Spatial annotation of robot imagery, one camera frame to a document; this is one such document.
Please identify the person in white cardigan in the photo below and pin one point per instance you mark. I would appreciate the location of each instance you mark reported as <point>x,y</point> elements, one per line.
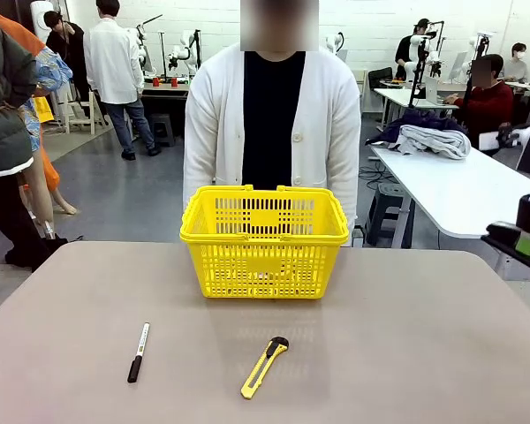
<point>274,123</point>

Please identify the white step stool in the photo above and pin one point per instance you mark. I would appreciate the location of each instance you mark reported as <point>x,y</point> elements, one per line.
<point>81,112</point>

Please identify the large white table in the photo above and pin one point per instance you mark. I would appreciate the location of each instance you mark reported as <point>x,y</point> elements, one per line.
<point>446,190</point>

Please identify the white tall appliance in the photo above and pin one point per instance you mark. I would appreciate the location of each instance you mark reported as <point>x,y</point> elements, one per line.
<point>42,17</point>

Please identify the man in white shirt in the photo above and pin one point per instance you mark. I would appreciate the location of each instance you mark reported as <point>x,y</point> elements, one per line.
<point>112,66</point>

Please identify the person in green puffer vest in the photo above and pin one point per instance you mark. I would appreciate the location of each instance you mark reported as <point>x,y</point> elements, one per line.
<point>4,110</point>

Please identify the standing person in black clothes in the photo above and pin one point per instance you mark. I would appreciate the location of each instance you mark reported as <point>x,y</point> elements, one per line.
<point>66,44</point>

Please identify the dark navy cloth pile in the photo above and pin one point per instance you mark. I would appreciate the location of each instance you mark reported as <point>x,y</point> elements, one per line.
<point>424,120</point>

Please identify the person with white face mask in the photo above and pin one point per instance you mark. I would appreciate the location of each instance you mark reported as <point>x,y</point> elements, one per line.
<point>517,64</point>

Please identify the person's right forearm white sleeve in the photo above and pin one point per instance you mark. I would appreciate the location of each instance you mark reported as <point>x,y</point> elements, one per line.
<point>199,163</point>

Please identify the figure in orange and blue clothes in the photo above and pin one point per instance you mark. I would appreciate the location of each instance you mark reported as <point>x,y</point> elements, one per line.
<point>48,75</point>

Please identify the yellow utility knife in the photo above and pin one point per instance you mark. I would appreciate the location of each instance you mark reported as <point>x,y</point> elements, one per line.
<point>265,368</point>

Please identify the yellow plastic shopping basket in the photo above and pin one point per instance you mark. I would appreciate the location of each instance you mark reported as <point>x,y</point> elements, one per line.
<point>265,265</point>

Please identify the white marker with black cap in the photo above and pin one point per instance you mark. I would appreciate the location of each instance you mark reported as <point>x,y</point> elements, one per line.
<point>139,353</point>

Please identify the yellow floor sign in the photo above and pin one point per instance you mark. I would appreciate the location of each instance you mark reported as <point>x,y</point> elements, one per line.
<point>43,109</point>

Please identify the dark plastic stool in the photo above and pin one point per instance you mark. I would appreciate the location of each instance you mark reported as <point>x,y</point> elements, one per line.
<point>162,129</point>

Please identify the person's left forearm white sleeve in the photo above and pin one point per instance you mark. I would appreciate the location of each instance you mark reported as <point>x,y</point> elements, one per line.
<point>343,168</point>

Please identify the grey plastic stool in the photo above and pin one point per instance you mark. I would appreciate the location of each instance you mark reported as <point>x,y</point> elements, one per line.
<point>388,212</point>

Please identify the small white table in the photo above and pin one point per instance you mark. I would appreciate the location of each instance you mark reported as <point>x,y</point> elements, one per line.
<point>402,98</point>

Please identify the grey white cloth pile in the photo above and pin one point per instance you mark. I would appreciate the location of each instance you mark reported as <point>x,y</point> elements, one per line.
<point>437,141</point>

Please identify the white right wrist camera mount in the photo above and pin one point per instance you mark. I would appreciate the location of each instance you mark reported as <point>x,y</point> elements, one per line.
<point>497,137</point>

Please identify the seated person in red sweater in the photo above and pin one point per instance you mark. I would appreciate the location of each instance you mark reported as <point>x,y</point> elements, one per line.
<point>490,103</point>

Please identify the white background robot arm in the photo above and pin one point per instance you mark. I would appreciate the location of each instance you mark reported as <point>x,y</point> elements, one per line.
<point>183,48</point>

